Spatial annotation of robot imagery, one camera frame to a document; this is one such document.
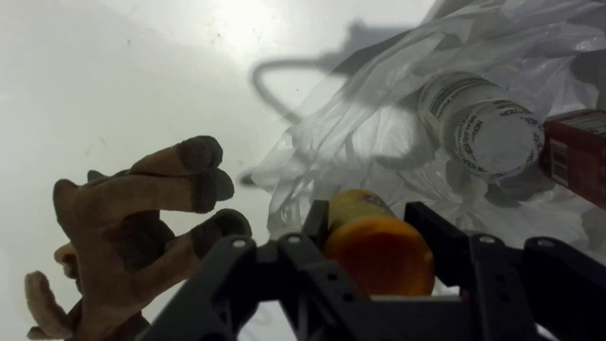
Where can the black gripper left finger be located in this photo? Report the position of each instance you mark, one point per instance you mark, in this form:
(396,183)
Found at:
(266,291)

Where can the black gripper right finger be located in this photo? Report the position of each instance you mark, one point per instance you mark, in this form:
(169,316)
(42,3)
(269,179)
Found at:
(536,291)

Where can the yellow tub orange lid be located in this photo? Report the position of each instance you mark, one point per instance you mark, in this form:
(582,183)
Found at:
(379,253)

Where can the spice jar red lid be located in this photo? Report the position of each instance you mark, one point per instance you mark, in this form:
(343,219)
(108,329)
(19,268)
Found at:
(578,158)

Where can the white lidded supplement jar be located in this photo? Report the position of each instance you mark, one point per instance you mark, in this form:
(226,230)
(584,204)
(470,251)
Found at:
(485,126)

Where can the brown plush toy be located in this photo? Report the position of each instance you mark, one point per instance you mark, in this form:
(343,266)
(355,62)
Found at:
(107,221)

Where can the white plastic bag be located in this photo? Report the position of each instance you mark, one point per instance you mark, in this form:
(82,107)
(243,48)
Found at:
(379,134)

